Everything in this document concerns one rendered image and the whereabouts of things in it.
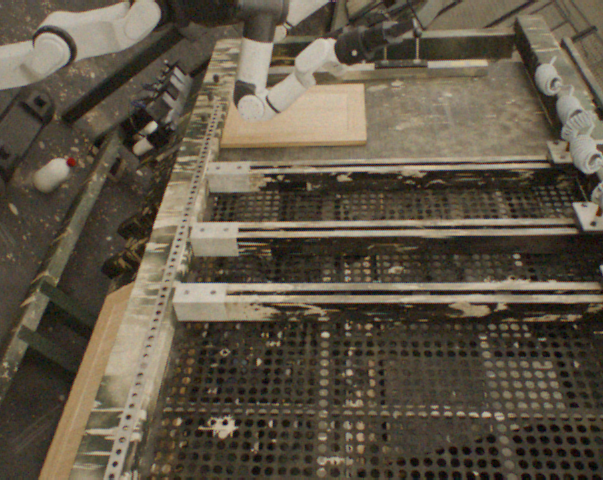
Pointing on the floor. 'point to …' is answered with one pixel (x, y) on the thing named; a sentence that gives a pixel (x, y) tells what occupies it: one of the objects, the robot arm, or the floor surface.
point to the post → (123, 74)
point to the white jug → (53, 174)
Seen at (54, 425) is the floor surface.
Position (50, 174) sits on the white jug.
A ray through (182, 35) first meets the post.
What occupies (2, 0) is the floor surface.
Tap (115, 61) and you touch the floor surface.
